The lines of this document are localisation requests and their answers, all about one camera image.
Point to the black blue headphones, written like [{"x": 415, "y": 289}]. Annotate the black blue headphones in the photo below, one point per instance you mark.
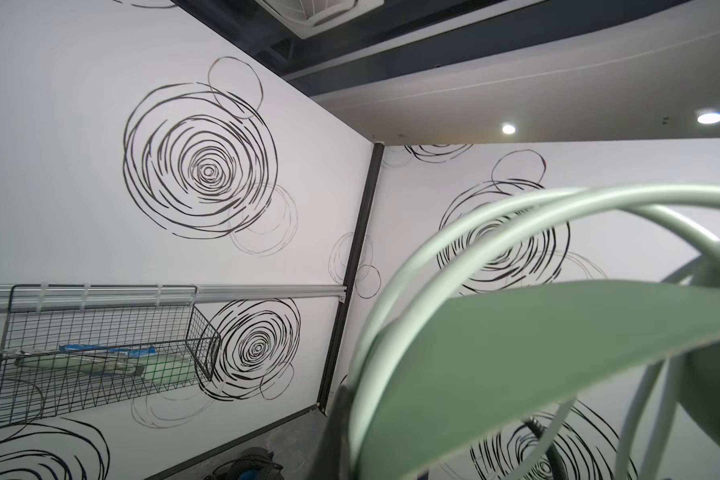
[{"x": 255, "y": 463}]

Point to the black wire basket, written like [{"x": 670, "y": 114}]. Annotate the black wire basket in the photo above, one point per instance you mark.
[{"x": 68, "y": 348}]

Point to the mint green headphones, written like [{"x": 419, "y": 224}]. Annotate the mint green headphones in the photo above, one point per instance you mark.
[{"x": 557, "y": 373}]

